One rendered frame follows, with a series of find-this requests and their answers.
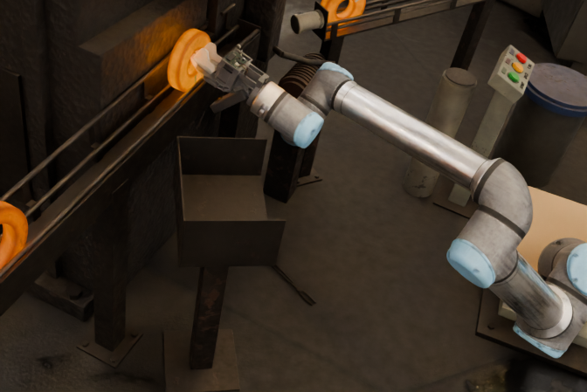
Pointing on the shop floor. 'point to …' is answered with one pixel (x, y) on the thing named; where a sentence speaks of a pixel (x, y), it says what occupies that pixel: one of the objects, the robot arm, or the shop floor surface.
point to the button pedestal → (446, 199)
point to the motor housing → (279, 178)
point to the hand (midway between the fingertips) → (190, 53)
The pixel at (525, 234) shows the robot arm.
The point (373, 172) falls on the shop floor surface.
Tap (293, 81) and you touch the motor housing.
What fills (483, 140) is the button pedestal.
